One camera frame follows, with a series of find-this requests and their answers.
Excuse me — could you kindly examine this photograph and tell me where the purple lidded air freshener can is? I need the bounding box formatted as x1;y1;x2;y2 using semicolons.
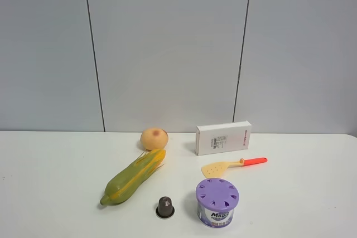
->
195;178;239;228

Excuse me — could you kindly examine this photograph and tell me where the peach coloured round fruit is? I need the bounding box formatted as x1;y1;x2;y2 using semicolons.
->
140;128;168;150

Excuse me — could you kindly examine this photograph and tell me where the yellow spatula with red handle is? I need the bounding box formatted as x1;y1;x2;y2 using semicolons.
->
201;157;268;178

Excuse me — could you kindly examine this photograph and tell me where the green yellow toy corn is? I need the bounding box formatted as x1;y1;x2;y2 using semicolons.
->
100;149;166;206

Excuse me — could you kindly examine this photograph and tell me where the white cardboard box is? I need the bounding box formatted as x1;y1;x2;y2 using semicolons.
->
195;121;252;156

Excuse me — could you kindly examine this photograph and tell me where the dark grey coffee capsule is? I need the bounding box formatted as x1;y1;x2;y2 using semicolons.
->
156;196;175;219

